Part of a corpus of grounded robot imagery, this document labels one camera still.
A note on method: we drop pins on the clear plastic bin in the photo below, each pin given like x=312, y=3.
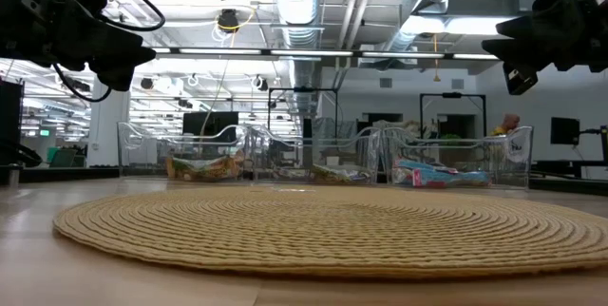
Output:
x=138, y=154
x=370, y=154
x=515, y=158

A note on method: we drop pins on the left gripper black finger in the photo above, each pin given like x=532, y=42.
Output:
x=114, y=78
x=104, y=44

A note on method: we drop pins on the blue granola bar orange end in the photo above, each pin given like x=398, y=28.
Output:
x=423, y=166

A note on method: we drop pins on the person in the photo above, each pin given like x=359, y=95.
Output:
x=510, y=122

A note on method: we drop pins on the long ceiling light strip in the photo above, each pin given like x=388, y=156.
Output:
x=309, y=52

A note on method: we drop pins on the black monitor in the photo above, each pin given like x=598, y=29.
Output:
x=211, y=123
x=564, y=130

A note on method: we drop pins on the green exit sign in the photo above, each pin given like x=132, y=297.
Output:
x=44, y=132

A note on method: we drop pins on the green chair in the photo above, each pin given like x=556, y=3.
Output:
x=62, y=156

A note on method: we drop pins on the white and blue granola bar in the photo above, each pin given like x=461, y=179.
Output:
x=290, y=174

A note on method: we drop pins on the black panel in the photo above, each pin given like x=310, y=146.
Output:
x=10, y=120

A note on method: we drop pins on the blue granola bar red ends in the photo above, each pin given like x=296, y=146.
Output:
x=456, y=180

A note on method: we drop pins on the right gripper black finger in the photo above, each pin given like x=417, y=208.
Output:
x=522, y=42
x=520, y=82

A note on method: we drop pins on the round woven straw placemat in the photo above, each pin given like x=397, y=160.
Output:
x=304, y=235

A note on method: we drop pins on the white pillar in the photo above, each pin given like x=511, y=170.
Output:
x=109, y=130

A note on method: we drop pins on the black desk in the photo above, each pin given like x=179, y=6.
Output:
x=570, y=163

